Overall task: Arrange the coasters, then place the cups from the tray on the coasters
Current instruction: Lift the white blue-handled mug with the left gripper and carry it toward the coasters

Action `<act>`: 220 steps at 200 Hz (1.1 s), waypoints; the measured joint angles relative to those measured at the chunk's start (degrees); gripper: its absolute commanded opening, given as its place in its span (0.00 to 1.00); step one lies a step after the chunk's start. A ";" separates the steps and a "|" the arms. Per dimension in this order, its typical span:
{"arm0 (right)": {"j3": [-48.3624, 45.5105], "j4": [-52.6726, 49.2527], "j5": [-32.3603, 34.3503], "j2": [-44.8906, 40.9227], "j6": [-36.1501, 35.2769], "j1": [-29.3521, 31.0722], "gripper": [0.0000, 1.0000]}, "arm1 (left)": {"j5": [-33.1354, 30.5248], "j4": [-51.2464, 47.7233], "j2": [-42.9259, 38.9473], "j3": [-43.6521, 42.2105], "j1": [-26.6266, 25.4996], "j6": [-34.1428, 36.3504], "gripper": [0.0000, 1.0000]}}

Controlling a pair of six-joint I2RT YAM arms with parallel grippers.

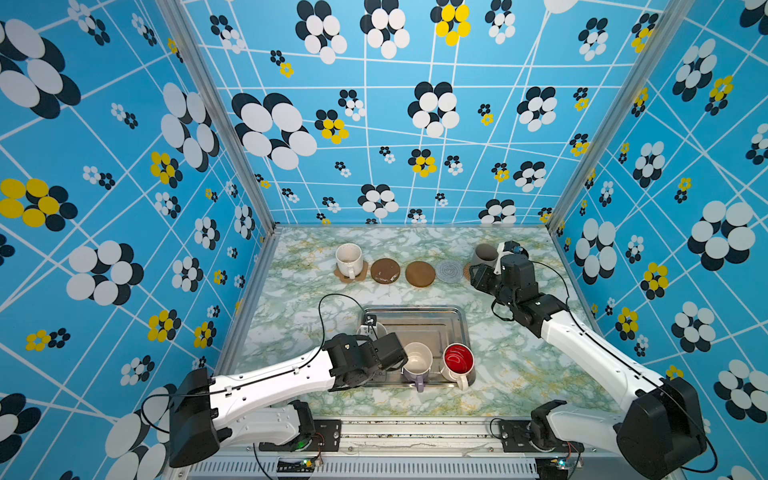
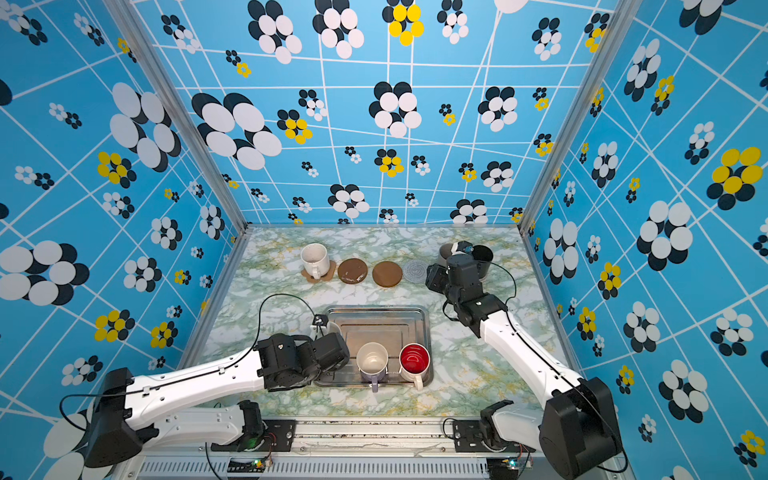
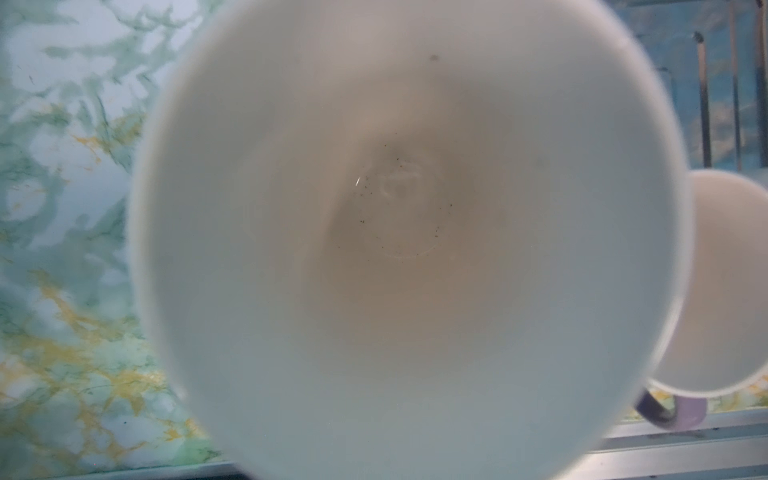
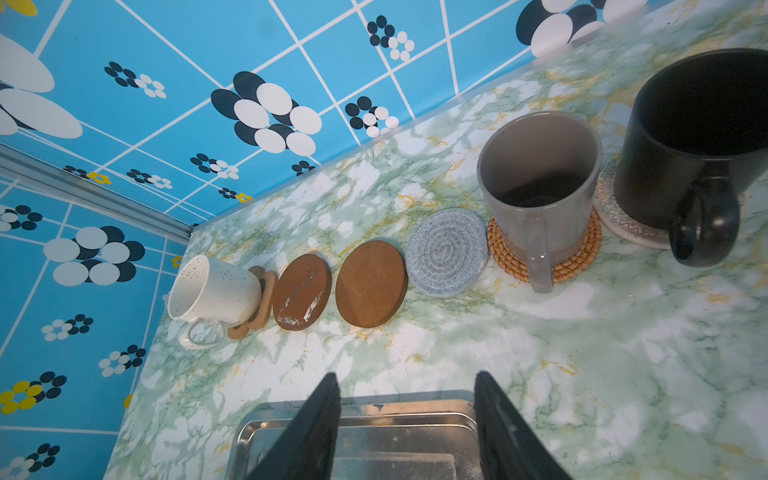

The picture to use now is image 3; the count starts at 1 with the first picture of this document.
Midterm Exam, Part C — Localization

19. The white mug blue handle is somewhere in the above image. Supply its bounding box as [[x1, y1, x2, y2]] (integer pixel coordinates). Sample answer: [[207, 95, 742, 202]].
[[126, 1, 693, 479]]

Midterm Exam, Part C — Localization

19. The white mug purple handle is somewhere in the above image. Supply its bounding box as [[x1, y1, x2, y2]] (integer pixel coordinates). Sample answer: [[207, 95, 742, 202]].
[[635, 169, 767, 431]]

